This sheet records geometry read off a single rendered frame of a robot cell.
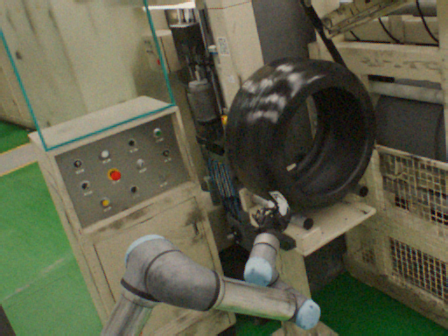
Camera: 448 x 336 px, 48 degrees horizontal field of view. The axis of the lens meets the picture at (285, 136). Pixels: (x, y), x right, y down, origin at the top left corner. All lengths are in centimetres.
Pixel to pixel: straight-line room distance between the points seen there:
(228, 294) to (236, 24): 106
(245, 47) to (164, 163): 67
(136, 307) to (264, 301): 30
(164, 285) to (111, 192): 111
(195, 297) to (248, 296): 15
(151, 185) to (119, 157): 20
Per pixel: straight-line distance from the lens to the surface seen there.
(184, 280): 117
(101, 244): 225
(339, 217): 201
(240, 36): 194
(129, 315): 130
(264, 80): 172
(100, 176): 221
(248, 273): 143
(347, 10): 197
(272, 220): 157
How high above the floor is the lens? 184
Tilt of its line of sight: 21 degrees down
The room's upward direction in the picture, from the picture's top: 11 degrees counter-clockwise
